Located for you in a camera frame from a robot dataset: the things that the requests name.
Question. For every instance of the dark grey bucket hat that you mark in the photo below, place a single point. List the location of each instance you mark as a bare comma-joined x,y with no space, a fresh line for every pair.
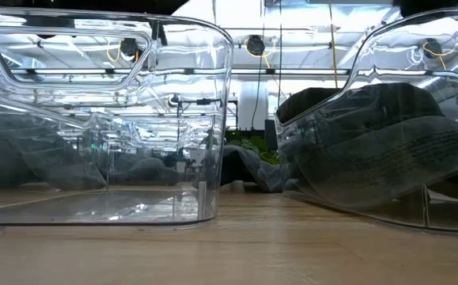
371,103

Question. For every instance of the black bucket hat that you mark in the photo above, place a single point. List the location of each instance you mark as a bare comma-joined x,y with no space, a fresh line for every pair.
391,158

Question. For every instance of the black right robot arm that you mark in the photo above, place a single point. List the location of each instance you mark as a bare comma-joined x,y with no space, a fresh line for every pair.
426,6

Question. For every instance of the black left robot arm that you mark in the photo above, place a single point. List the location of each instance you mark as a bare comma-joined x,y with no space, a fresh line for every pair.
94,4

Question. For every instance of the green potted plant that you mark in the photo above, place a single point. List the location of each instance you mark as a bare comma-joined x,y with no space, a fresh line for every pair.
252,144

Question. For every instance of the clear plastic bin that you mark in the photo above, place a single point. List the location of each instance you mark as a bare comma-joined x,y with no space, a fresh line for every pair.
213,118
371,221

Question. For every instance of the black monitor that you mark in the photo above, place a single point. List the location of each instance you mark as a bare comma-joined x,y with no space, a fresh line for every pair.
270,134

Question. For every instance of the black ceiling rail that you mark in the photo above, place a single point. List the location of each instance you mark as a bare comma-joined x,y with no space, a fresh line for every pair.
292,72

